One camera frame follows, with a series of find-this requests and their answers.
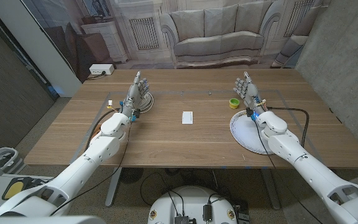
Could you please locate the grey plastic bin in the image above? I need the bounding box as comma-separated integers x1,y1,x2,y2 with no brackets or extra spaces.
0,147,23,175

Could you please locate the white paper plate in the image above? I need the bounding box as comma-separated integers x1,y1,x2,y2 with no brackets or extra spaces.
229,110,275,156

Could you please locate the yellow and black floor object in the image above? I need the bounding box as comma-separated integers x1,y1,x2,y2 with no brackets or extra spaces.
1,176,45,200

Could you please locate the printed sofa room backdrop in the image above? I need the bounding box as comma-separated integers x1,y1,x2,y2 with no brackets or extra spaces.
22,0,332,83

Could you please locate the white power strip box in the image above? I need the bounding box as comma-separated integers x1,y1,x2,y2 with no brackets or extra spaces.
89,63,115,76

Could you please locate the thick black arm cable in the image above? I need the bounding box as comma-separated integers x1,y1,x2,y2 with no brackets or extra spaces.
265,106,310,147
85,108,121,152

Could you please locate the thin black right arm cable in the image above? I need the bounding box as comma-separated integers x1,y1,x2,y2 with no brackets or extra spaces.
252,119,324,224

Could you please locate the grey metal table leg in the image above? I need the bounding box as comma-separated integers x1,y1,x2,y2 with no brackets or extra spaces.
105,167,122,208
261,167,281,211

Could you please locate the coiled white cable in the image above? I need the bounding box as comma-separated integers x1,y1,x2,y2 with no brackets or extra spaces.
137,91,155,114

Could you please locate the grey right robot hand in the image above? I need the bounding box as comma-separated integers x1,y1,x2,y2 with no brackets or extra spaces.
233,71,267,115

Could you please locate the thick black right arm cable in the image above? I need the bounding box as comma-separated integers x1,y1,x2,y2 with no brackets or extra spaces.
265,106,310,147

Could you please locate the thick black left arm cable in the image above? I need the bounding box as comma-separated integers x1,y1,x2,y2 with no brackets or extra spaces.
85,108,121,152

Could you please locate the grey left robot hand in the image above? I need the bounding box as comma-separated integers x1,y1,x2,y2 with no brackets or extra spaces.
121,71,150,117

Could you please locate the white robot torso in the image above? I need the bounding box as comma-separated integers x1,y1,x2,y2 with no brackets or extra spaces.
147,185,239,224

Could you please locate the white card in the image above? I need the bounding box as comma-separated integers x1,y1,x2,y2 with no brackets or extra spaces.
181,111,194,125

